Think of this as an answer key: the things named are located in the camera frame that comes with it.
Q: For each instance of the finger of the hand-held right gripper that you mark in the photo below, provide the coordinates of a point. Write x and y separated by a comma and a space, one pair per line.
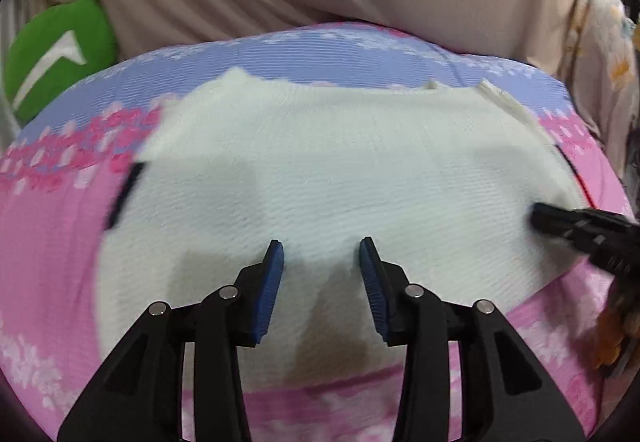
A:
550, 218

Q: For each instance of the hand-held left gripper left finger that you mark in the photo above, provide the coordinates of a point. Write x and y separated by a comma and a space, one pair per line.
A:
270, 292

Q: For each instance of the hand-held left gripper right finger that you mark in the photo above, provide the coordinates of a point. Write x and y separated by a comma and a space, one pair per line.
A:
372, 292

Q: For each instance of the white red black knit sweater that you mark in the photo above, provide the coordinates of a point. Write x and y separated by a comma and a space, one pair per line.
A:
325, 171

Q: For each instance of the person's right hand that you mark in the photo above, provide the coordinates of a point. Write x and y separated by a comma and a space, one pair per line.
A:
612, 322

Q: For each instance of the pale floral fabric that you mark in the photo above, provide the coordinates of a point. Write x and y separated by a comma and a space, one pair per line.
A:
600, 71

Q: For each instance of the pink floral bed sheet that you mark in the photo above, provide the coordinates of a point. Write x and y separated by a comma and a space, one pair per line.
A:
300, 51

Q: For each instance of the green round cushion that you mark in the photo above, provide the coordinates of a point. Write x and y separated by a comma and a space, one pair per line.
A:
45, 36

